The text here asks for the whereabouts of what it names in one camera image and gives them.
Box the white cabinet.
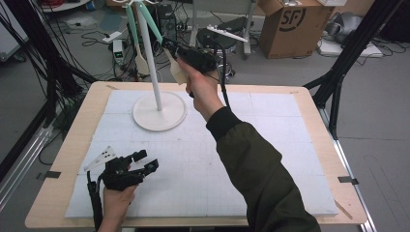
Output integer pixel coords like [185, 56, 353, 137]
[0, 17, 28, 63]

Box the white rack stand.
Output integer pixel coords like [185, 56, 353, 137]
[112, 0, 188, 132]

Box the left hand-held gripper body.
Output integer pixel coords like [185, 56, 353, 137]
[83, 145, 147, 192]

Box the aluminium rail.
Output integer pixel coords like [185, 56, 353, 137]
[0, 124, 54, 212]
[317, 107, 378, 232]

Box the person's left hand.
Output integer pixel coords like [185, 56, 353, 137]
[98, 184, 138, 232]

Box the cream spoon with mint handle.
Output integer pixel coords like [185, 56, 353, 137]
[125, 4, 150, 76]

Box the white foam mat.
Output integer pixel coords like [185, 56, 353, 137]
[64, 89, 339, 219]

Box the white desk leg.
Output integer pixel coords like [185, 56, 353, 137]
[190, 0, 199, 47]
[242, 0, 255, 56]

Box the white power strip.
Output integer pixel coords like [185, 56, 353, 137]
[102, 30, 124, 44]

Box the black metal frame strut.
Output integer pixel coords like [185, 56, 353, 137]
[303, 0, 405, 141]
[0, 0, 98, 127]

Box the right hand-held gripper black cable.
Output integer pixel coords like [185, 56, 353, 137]
[211, 38, 232, 109]

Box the black computer tower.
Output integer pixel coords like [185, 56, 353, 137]
[156, 3, 177, 35]

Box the cream spatula with mint handle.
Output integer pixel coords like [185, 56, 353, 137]
[137, 2, 189, 86]

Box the grey bag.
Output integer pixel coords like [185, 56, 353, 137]
[323, 12, 364, 37]

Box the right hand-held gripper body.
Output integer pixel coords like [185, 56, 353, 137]
[172, 24, 249, 74]

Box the black round stool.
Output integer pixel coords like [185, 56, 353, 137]
[195, 17, 249, 83]

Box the black tape patch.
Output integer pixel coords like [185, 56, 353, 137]
[337, 176, 360, 186]
[36, 170, 62, 180]

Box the left hand-held gripper black cable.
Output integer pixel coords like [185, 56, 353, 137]
[85, 179, 104, 232]

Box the hand-held gripper black cable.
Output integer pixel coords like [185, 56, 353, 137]
[211, 38, 232, 109]
[85, 179, 104, 232]

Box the person's right hand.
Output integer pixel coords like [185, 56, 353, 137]
[176, 57, 225, 123]

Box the white flat board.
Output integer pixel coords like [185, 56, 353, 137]
[317, 38, 385, 59]

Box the white device with green display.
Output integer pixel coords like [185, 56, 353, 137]
[111, 39, 126, 66]

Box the brown cardboard box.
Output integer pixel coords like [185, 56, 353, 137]
[257, 0, 337, 60]

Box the white round table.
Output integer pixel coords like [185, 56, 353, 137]
[40, 0, 92, 14]

